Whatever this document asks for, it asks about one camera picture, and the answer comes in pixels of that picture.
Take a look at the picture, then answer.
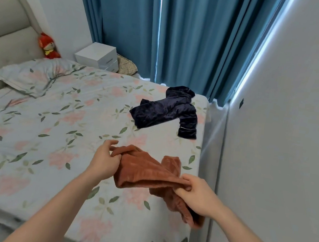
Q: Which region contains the person's left hand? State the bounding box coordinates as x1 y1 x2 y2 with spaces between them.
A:
85 136 123 183

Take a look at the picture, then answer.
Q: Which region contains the person's right hand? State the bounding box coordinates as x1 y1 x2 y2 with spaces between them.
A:
171 173 227 220

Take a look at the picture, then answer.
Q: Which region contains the rust brown garment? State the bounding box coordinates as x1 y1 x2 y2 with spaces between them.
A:
100 142 213 230

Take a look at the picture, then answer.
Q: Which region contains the person's left forearm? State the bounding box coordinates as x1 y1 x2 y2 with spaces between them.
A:
3 160 101 242

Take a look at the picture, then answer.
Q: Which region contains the floral bed sheet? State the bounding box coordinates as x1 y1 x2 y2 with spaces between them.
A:
0 54 212 242

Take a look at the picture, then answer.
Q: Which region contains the dark navy velvet garment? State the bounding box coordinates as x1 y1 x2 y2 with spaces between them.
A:
127 79 203 140

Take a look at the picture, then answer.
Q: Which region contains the floral cushion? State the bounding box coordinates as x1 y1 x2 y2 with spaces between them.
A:
115 54 140 76

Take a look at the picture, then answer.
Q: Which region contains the white nightstand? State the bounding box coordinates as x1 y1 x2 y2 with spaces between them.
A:
73 40 122 73

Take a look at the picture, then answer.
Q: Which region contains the floral pillow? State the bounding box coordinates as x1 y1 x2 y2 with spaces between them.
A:
0 51 85 104

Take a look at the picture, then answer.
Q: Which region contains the red plush doll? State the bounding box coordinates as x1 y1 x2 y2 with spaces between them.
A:
36 32 64 61

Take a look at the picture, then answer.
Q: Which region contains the blue curtain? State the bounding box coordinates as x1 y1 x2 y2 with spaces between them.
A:
60 0 287 114

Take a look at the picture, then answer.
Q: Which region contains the beige padded headboard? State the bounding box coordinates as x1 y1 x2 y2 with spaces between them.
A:
0 0 51 111

